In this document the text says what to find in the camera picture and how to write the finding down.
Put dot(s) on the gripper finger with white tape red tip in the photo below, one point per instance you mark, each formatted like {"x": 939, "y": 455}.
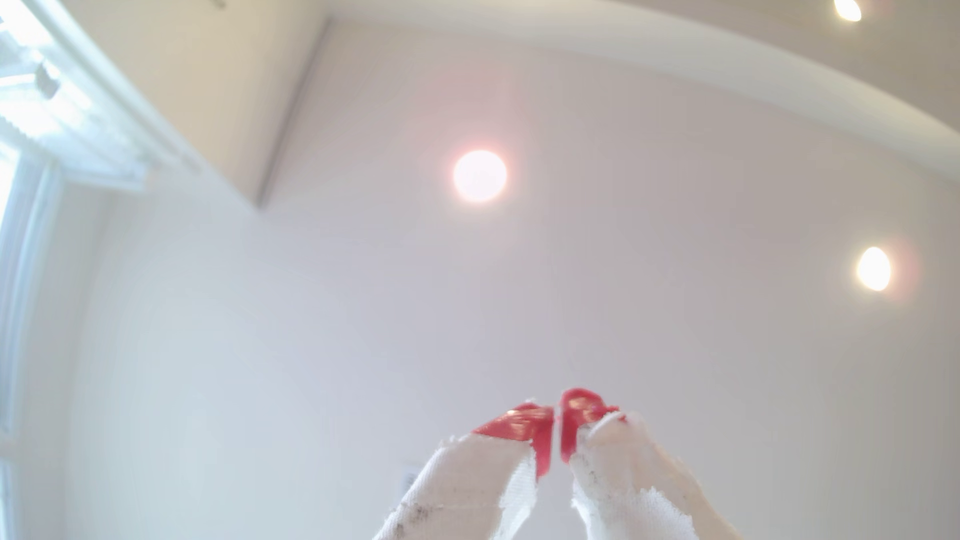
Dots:
{"x": 630, "y": 480}
{"x": 472, "y": 480}

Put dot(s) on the round ceiling light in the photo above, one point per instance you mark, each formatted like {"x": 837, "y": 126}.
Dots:
{"x": 848, "y": 9}
{"x": 874, "y": 268}
{"x": 480, "y": 176}

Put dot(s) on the white window frame with blinds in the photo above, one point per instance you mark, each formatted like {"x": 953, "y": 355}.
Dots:
{"x": 45, "y": 112}

